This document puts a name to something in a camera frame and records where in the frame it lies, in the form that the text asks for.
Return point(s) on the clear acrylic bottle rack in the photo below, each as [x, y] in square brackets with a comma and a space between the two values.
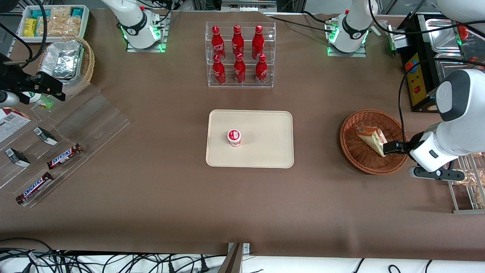
[271, 53]

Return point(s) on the brown round wicker basket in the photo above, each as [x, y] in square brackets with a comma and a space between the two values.
[356, 153]

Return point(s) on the red and white carton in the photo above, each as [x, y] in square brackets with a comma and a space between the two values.
[11, 123]

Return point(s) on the triangle sandwich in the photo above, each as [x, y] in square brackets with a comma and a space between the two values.
[369, 137]

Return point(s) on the green and white bottle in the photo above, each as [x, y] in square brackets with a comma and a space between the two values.
[42, 101]

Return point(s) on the teal snack packet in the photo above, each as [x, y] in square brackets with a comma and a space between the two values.
[39, 14]
[77, 12]

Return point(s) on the red round object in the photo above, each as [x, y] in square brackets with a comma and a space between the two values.
[463, 32]

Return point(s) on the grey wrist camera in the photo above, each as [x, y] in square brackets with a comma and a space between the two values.
[7, 99]
[435, 174]

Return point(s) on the clear acrylic stepped display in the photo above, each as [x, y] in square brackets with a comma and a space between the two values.
[94, 117]

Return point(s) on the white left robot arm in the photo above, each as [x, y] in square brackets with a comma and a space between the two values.
[460, 129]

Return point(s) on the light tan wicker basket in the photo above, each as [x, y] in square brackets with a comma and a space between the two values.
[88, 62]

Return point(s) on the metal table bracket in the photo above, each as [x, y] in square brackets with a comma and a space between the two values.
[238, 258]

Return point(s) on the brown Snickers bar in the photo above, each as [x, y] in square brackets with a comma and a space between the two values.
[35, 188]
[64, 156]

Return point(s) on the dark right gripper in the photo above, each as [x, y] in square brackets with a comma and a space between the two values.
[15, 80]

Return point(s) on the red cola bottle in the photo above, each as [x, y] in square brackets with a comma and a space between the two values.
[258, 41]
[237, 40]
[219, 72]
[239, 72]
[261, 72]
[217, 41]

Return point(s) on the silver foil tray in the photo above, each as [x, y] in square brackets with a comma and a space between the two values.
[60, 60]

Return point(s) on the small black white box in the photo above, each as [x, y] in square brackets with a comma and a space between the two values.
[17, 157]
[45, 135]

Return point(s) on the yellow snack packet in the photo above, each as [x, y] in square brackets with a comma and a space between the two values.
[30, 27]

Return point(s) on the white plastic bin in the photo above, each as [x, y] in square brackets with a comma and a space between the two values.
[85, 22]

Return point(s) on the silver metal rack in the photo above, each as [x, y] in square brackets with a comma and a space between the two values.
[456, 197]

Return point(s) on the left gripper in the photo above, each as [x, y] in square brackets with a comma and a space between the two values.
[410, 146]

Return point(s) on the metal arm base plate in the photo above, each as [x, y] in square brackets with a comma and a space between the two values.
[163, 41]
[362, 53]

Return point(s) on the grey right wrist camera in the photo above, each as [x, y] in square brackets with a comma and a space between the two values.
[7, 99]

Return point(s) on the black machine with yellow panel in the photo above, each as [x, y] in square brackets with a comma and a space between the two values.
[428, 49]

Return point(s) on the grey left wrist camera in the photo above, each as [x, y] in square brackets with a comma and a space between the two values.
[435, 174]

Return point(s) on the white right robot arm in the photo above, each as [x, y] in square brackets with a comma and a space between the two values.
[134, 22]

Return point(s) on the cream plastic tray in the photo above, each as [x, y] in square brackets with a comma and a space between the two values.
[265, 151]

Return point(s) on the brown table cover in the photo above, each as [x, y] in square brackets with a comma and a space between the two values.
[151, 212]

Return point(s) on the grey metal box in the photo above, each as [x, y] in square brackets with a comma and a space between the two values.
[397, 38]

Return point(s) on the white cup with red lid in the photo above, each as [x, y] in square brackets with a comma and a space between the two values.
[234, 138]

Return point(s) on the beige cracker bag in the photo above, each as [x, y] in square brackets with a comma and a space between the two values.
[60, 12]
[60, 26]

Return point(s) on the clear bag of snacks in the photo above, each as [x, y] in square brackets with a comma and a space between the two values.
[470, 177]
[480, 197]

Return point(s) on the steel pan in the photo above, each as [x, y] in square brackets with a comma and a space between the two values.
[447, 64]
[441, 36]

